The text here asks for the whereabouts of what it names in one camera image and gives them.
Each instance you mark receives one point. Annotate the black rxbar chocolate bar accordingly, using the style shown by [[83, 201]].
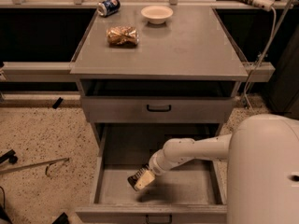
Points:
[[132, 180]]

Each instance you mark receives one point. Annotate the grey drawer cabinet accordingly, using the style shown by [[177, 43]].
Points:
[[187, 57]]

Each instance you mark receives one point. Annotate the white power adapter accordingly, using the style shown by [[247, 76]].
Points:
[[263, 4]]

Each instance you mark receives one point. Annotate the black drawer handle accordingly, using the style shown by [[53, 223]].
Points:
[[159, 108], [151, 219]]

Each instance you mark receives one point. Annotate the black middle drawer handle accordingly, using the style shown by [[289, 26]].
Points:
[[151, 219]]

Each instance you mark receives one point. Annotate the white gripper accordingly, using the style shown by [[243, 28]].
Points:
[[156, 165]]

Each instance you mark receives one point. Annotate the gold foil chip bag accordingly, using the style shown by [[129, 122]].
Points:
[[122, 35]]

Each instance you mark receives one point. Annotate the black block on floor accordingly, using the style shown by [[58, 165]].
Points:
[[57, 103]]

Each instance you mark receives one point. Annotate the black object bottom floor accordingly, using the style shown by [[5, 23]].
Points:
[[61, 219]]

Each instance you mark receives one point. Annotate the white bowl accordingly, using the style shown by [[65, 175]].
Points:
[[157, 14]]

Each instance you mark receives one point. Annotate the closed grey top drawer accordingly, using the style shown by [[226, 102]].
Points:
[[133, 110]]

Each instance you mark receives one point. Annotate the open grey middle drawer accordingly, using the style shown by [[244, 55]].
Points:
[[191, 194]]

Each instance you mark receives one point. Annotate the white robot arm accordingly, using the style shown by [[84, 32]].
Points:
[[262, 157]]

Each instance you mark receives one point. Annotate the black clamp on floor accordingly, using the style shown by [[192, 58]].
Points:
[[10, 156]]

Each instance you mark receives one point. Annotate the metal rod on floor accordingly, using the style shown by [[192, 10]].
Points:
[[29, 166]]

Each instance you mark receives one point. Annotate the black top drawer handle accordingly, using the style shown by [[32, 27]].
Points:
[[159, 108]]

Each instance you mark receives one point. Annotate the blue pepsi can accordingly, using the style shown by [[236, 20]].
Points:
[[108, 7]]

